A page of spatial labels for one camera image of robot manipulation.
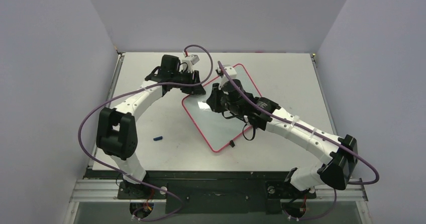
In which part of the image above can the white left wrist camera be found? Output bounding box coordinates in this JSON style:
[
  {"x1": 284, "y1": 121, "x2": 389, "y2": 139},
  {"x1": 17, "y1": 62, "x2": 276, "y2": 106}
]
[{"x1": 180, "y1": 55, "x2": 199, "y2": 73}]

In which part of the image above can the aluminium frame rail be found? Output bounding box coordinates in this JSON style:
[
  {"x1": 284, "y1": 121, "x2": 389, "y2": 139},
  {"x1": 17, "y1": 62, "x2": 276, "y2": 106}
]
[{"x1": 70, "y1": 179, "x2": 368, "y2": 202}]

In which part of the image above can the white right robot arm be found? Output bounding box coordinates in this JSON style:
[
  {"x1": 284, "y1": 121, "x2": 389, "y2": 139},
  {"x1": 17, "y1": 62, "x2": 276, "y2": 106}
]
[{"x1": 206, "y1": 79, "x2": 358, "y2": 197}]

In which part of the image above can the blue marker cap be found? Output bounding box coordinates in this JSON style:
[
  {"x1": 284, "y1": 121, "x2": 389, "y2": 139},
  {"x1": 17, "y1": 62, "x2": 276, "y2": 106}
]
[{"x1": 153, "y1": 136, "x2": 163, "y2": 141}]

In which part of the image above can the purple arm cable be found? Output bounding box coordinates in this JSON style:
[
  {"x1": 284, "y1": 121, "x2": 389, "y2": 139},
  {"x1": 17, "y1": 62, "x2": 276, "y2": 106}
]
[
  {"x1": 217, "y1": 60, "x2": 381, "y2": 221},
  {"x1": 77, "y1": 44, "x2": 215, "y2": 222}
]

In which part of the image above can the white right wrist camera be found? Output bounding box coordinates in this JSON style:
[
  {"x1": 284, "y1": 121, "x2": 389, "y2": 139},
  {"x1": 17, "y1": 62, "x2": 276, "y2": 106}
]
[{"x1": 216, "y1": 65, "x2": 237, "y2": 84}]

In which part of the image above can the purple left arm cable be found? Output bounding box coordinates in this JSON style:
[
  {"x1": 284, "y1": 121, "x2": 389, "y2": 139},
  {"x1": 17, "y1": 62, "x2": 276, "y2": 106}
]
[{"x1": 77, "y1": 44, "x2": 215, "y2": 222}]

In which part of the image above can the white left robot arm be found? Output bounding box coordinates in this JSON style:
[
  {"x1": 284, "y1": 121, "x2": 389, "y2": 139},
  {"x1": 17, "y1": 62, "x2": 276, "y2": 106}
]
[{"x1": 95, "y1": 55, "x2": 205, "y2": 199}]

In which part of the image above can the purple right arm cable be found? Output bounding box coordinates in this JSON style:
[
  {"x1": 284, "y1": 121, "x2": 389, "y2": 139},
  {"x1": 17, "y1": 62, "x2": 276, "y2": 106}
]
[{"x1": 217, "y1": 60, "x2": 381, "y2": 221}]

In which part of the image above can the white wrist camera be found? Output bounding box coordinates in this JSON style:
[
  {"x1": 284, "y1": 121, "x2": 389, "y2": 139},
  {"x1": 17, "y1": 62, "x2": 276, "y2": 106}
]
[
  {"x1": 180, "y1": 55, "x2": 199, "y2": 73},
  {"x1": 216, "y1": 65, "x2": 237, "y2": 84}
]

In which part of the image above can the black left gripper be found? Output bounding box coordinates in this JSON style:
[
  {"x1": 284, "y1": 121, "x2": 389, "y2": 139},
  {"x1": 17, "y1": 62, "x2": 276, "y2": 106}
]
[{"x1": 171, "y1": 69, "x2": 205, "y2": 95}]

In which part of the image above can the pink framed whiteboard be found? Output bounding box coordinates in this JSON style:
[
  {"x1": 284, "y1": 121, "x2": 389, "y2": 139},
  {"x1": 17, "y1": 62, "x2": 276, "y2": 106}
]
[{"x1": 181, "y1": 76, "x2": 252, "y2": 153}]

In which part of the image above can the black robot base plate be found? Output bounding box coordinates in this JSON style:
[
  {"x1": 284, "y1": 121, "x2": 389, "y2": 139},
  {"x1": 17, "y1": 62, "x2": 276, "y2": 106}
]
[{"x1": 84, "y1": 169, "x2": 316, "y2": 218}]

